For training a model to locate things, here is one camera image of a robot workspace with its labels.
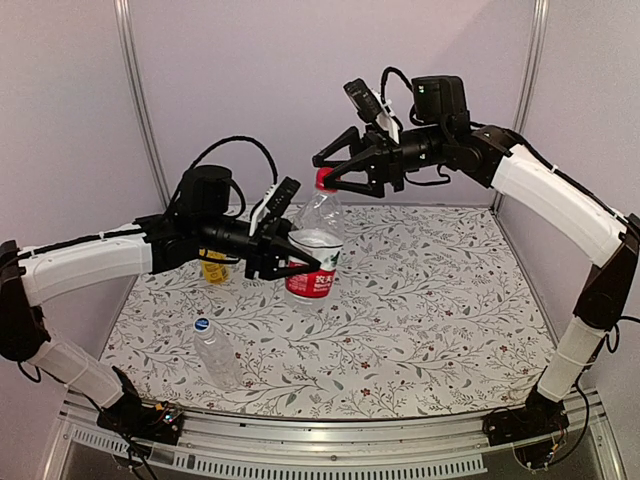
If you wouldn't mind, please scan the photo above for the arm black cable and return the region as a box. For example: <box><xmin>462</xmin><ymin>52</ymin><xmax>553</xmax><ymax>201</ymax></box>
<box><xmin>169</xmin><ymin>135</ymin><xmax>279</xmax><ymax>216</ymax></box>
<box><xmin>379</xmin><ymin>67</ymin><xmax>451</xmax><ymax>186</ymax></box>

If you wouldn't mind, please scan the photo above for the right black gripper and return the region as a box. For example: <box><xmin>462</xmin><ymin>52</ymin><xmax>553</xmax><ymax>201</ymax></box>
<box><xmin>314</xmin><ymin>122</ymin><xmax>450</xmax><ymax>196</ymax></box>

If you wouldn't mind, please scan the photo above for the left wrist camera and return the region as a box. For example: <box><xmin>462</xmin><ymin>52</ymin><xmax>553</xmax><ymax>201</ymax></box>
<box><xmin>249</xmin><ymin>177</ymin><xmax>301</xmax><ymax>236</ymax></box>

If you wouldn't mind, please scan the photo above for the clear bottle red label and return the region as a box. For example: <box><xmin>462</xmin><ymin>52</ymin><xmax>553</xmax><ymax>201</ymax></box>
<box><xmin>285</xmin><ymin>188</ymin><xmax>344</xmax><ymax>311</ymax></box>

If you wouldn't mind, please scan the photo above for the aluminium frame post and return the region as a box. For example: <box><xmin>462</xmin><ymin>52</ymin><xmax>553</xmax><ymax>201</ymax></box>
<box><xmin>113</xmin><ymin>0</ymin><xmax>171</xmax><ymax>208</ymax></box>
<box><xmin>512</xmin><ymin>0</ymin><xmax>550</xmax><ymax>134</ymax></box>

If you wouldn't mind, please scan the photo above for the yellow juice bottle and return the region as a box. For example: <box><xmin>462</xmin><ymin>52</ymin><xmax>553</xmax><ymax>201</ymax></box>
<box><xmin>199</xmin><ymin>249</ymin><xmax>229</xmax><ymax>285</ymax></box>

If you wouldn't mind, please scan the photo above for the floral table mat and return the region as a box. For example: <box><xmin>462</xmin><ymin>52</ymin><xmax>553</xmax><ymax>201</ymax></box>
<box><xmin>102</xmin><ymin>206</ymin><xmax>554</xmax><ymax>419</ymax></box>

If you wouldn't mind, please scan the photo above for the right aluminium frame post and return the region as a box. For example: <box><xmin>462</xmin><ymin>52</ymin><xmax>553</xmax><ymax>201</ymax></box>
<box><xmin>512</xmin><ymin>0</ymin><xmax>550</xmax><ymax>134</ymax></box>

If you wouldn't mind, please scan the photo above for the red bottle cap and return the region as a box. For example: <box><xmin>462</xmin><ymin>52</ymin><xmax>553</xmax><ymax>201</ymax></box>
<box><xmin>315</xmin><ymin>167</ymin><xmax>336</xmax><ymax>192</ymax></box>

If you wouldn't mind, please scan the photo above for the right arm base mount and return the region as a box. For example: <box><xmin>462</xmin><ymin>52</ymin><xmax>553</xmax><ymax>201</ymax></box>
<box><xmin>482</xmin><ymin>387</ymin><xmax>569</xmax><ymax>446</ymax></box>

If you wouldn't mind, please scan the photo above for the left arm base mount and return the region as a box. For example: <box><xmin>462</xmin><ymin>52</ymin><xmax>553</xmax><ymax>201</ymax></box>
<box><xmin>97</xmin><ymin>367</ymin><xmax>184</xmax><ymax>446</ymax></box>

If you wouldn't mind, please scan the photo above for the left aluminium frame post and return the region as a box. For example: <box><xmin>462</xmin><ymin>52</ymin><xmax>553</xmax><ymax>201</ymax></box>
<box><xmin>113</xmin><ymin>0</ymin><xmax>171</xmax><ymax>208</ymax></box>

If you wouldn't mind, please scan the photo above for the clear bottle blue cap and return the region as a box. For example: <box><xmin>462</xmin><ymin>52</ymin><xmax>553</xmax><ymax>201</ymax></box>
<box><xmin>193</xmin><ymin>318</ymin><xmax>242</xmax><ymax>391</ymax></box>

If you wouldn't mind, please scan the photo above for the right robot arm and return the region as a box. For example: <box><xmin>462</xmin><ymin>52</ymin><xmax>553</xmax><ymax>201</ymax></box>
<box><xmin>312</xmin><ymin>75</ymin><xmax>639</xmax><ymax>436</ymax></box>

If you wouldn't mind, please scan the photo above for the front aluminium rail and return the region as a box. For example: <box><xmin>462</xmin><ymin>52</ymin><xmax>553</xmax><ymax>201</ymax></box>
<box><xmin>42</xmin><ymin>390</ymin><xmax>632</xmax><ymax>479</ymax></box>

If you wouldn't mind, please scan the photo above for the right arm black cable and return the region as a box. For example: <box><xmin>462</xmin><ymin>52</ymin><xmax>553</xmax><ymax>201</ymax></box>
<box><xmin>379</xmin><ymin>67</ymin><xmax>451</xmax><ymax>186</ymax></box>

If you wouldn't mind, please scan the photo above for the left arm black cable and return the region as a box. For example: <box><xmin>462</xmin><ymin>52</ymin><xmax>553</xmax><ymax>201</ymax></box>
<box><xmin>169</xmin><ymin>135</ymin><xmax>279</xmax><ymax>216</ymax></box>

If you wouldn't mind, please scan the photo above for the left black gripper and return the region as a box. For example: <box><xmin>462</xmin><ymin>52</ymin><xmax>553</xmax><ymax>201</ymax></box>
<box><xmin>197</xmin><ymin>215</ymin><xmax>325</xmax><ymax>281</ymax></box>

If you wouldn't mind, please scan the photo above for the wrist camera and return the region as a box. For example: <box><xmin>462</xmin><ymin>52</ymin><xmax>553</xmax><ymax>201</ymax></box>
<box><xmin>343</xmin><ymin>78</ymin><xmax>401</xmax><ymax>144</ymax></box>
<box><xmin>249</xmin><ymin>177</ymin><xmax>301</xmax><ymax>236</ymax></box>

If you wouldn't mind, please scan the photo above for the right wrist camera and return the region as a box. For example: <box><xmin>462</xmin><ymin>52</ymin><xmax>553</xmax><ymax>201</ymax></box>
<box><xmin>343</xmin><ymin>78</ymin><xmax>401</xmax><ymax>144</ymax></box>

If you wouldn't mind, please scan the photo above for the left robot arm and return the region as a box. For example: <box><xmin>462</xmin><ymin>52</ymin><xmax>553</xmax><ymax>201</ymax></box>
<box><xmin>1</xmin><ymin>165</ymin><xmax>320</xmax><ymax>434</ymax></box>

